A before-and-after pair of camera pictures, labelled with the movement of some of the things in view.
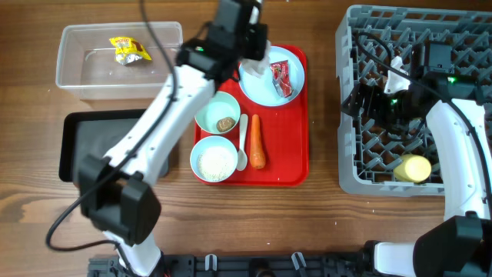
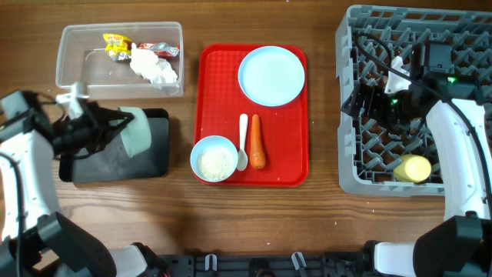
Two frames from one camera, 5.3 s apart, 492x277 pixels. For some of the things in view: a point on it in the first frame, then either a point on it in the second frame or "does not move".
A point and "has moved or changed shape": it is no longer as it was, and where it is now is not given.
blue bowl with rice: (214, 158) does not move
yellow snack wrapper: (129, 50) has moved or changed shape
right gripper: (373, 95) does not move
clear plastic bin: (117, 60) does not move
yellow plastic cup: (412, 168) does not move
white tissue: (258, 68) → (147, 63)
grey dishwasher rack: (394, 64) does not move
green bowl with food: (220, 114) has moved or changed shape
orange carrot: (257, 155) does not move
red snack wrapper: (280, 78) → (162, 49)
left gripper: (260, 43) → (94, 125)
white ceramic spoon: (242, 159) does not move
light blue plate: (260, 90) does not move
